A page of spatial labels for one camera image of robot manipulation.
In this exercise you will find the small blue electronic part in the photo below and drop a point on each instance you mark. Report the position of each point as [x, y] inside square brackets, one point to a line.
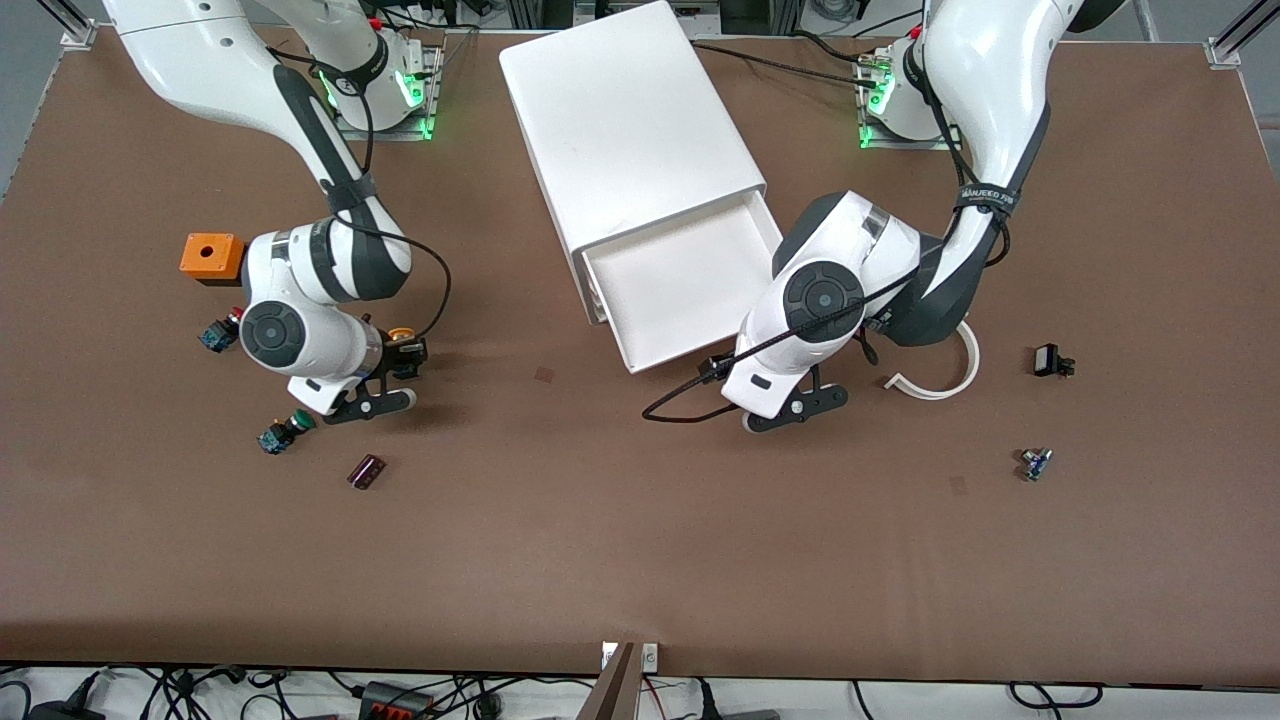
[1035, 465]

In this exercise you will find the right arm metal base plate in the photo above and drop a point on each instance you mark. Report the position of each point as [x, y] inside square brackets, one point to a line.
[400, 133]

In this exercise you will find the black square pushbutton white face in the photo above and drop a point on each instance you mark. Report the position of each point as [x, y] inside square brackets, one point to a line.
[1048, 360]

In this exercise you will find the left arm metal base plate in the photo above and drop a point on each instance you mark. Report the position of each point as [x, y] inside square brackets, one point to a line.
[910, 145]

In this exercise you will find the orange box with hole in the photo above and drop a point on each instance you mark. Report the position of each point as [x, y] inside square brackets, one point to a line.
[210, 255]

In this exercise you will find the white tall cabinet drawer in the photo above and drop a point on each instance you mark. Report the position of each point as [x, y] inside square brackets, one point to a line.
[680, 290]

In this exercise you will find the red mushroom pushbutton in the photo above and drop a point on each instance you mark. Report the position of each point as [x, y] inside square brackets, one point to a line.
[215, 337]

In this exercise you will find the green pushbutton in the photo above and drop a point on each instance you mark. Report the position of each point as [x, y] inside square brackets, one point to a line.
[280, 435]

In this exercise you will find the aluminium frame post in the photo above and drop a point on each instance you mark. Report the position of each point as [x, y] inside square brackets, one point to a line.
[1230, 45]
[75, 30]

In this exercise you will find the white curved plastic bracket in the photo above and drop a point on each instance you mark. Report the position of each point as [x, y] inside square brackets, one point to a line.
[940, 393]

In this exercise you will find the dark purple capacitor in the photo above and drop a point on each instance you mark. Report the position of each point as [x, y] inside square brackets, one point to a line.
[366, 472]

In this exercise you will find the black power adapter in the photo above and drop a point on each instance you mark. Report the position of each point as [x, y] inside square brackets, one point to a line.
[65, 712]

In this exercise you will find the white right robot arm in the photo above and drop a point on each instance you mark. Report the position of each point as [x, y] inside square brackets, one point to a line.
[300, 345]

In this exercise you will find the white metal bracket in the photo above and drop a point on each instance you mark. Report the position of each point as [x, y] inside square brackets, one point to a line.
[607, 655]
[650, 657]

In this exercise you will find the orange pushbutton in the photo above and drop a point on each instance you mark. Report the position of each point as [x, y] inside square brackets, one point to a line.
[400, 332]

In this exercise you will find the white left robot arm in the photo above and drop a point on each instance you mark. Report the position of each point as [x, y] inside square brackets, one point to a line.
[850, 250]

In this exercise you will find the black power strip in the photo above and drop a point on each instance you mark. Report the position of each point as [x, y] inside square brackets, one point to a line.
[395, 705]

